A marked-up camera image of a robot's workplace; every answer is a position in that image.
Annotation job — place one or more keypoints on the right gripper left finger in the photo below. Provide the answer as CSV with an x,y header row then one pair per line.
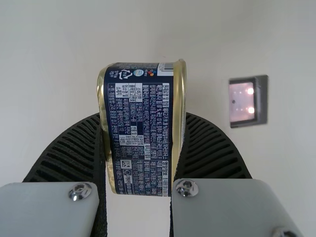
x,y
61,153

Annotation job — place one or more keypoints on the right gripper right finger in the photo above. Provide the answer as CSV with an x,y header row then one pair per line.
x,y
212,153

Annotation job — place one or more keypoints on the dark blue rectangular tin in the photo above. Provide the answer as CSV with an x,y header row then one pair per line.
x,y
140,128

